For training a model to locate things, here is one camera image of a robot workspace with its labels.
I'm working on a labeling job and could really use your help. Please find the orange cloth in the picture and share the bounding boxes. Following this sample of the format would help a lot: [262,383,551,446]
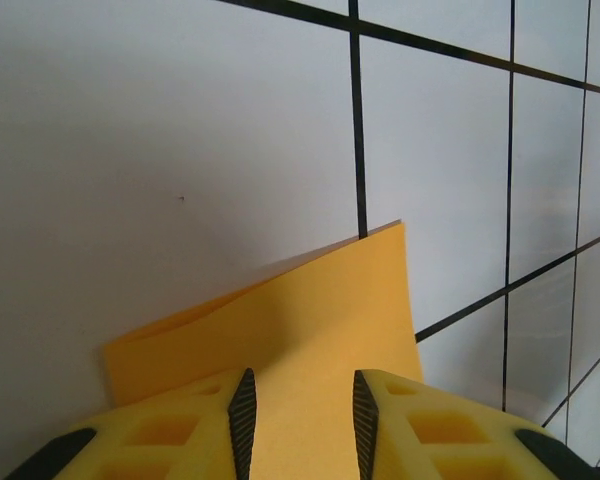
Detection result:
[103,221,425,480]

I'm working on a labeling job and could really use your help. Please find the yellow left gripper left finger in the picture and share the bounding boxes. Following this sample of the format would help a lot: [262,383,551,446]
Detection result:
[4,368,257,480]

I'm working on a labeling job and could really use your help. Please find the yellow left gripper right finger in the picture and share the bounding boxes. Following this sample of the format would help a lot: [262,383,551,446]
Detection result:
[352,368,600,480]

